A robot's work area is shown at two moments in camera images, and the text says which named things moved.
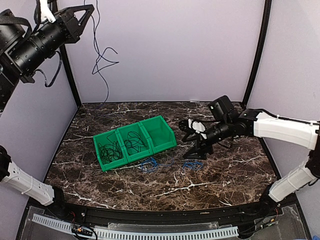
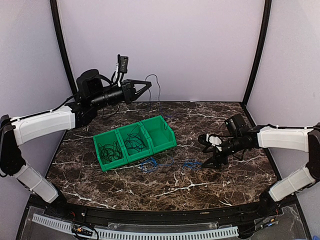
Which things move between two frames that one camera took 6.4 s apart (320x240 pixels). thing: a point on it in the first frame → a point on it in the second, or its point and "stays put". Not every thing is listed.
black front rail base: [271, 220] stays put
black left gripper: [72, 27] → [129, 90]
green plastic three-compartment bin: [129, 142] stays put
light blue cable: [151, 165] stays put
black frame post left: [55, 4] stays put
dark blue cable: [98, 53] → [159, 98]
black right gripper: [199, 149] → [215, 159]
